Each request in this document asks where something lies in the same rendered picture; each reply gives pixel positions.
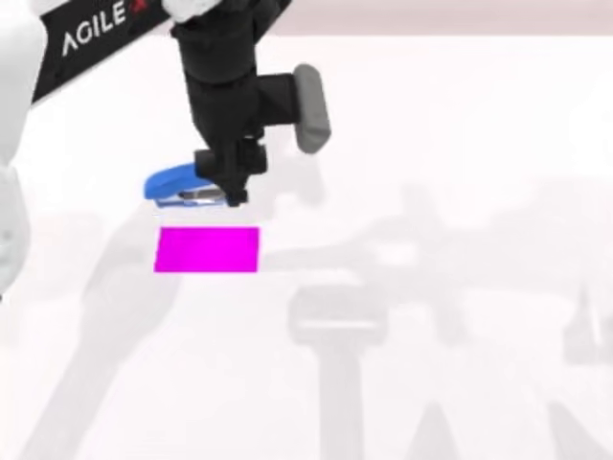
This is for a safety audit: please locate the magenta mat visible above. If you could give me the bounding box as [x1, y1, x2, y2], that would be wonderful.
[152, 226, 261, 274]

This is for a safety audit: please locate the blue stapler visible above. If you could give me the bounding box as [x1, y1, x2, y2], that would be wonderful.
[144, 162, 227, 210]

